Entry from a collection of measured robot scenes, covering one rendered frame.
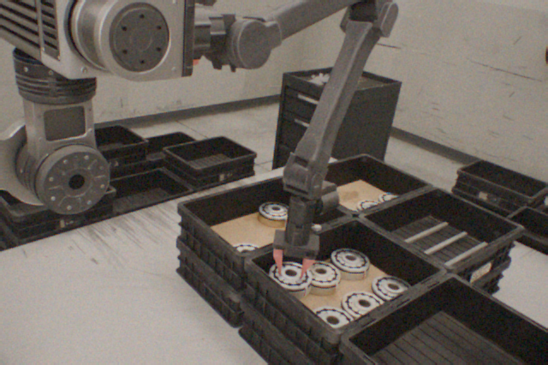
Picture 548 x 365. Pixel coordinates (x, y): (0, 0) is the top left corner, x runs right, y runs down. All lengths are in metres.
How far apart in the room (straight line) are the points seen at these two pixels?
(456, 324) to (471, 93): 3.51
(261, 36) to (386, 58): 4.22
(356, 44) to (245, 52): 0.34
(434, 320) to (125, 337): 0.74
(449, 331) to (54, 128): 0.95
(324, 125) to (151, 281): 0.70
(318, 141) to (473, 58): 3.65
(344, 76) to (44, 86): 0.57
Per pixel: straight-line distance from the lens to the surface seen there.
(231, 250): 1.18
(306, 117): 2.96
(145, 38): 0.73
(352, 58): 1.09
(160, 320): 1.34
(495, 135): 4.62
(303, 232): 1.09
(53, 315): 1.39
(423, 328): 1.25
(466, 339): 1.26
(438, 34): 4.76
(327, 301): 1.24
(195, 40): 0.78
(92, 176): 1.04
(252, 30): 0.83
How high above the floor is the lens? 1.59
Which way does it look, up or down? 26 degrees down
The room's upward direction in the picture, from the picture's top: 7 degrees clockwise
